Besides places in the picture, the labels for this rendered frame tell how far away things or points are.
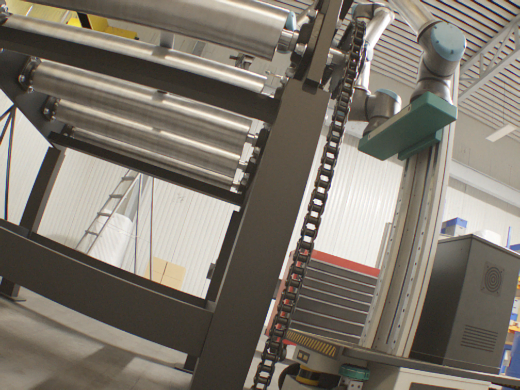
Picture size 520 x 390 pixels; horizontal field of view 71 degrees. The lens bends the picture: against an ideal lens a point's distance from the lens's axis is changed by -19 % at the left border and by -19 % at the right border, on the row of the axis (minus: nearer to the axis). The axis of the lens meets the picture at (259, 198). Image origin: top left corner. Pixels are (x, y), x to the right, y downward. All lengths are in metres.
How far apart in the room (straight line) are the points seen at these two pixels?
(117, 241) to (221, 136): 8.13
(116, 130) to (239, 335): 1.17
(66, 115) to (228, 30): 1.08
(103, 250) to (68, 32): 8.36
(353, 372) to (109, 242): 8.27
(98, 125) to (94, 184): 10.31
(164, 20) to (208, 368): 0.62
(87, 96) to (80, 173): 10.79
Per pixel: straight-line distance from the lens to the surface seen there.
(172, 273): 9.22
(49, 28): 1.23
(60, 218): 12.10
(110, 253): 9.38
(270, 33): 0.79
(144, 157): 1.93
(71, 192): 12.14
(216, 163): 1.60
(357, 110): 2.21
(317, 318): 3.42
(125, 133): 1.67
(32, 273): 0.71
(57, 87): 1.49
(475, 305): 1.71
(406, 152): 2.01
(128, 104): 1.38
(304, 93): 0.74
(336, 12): 0.84
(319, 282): 3.41
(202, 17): 0.81
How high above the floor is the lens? 0.36
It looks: 14 degrees up
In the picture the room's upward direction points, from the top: 18 degrees clockwise
